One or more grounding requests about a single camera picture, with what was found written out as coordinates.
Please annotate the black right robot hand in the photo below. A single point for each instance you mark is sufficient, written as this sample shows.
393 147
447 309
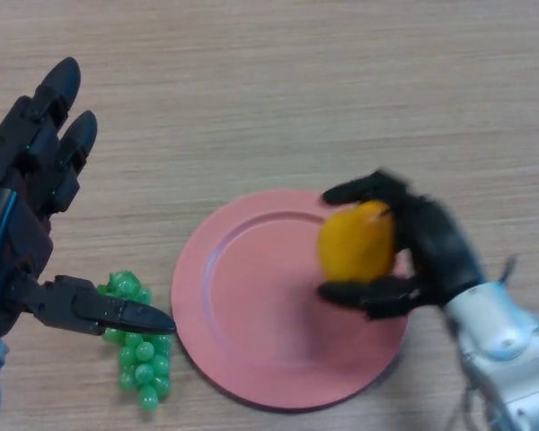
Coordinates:
440 247

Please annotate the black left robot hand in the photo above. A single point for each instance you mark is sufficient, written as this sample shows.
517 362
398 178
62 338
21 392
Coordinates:
13 224

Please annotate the yellow pear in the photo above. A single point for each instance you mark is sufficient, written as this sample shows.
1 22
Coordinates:
355 244

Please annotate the pink round plate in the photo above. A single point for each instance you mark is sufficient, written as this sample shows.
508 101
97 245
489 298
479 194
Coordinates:
260 314

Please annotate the green grape bunch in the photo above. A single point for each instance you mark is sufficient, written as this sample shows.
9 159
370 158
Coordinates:
144 368

